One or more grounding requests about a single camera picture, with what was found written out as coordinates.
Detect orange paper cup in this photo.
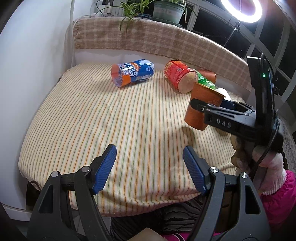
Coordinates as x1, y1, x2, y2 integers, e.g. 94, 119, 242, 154
185, 82, 225, 131
197, 69, 217, 84

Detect green potted spider plant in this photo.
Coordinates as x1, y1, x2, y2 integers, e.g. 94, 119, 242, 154
98, 0, 197, 30

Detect red instant noodle cup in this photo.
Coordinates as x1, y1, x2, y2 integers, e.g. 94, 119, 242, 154
164, 60, 198, 93

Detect striped yellow table cloth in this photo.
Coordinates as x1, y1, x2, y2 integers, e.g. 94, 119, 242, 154
18, 63, 236, 217

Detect plaid beige sill cloth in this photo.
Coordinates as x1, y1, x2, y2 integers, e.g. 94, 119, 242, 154
73, 16, 251, 91

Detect white ring light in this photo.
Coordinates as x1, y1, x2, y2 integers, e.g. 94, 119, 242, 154
221, 0, 263, 23

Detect white curved cabinet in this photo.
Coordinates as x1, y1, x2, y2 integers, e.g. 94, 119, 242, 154
0, 0, 98, 223

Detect pink sleeve forearm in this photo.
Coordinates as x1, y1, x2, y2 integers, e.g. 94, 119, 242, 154
261, 171, 295, 229

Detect blue Arctic Ocean can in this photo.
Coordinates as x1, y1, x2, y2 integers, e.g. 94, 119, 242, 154
111, 59, 154, 88

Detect green bottle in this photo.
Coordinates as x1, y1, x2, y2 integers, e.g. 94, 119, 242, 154
195, 70, 216, 90

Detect gloved right hand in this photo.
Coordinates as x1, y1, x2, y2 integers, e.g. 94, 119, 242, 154
230, 134, 287, 196

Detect white power chargers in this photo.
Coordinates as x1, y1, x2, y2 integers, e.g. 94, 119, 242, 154
101, 0, 113, 5

